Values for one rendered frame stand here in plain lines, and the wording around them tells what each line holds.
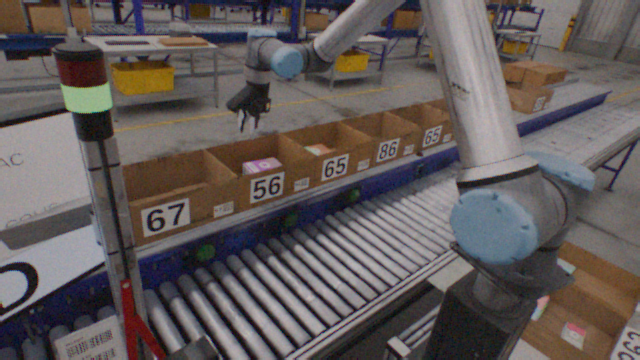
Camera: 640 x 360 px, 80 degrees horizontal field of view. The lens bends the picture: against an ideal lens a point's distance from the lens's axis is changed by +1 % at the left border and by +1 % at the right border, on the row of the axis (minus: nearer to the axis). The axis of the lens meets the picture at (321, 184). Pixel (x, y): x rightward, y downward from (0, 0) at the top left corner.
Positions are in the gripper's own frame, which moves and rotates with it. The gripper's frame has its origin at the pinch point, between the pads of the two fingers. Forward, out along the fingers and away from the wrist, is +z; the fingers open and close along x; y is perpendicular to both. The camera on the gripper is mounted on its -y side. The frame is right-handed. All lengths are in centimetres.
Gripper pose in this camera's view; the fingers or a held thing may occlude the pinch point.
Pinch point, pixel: (245, 133)
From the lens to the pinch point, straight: 143.8
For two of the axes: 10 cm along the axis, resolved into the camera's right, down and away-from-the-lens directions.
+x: -7.7, -4.7, 4.3
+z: -2.1, 8.2, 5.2
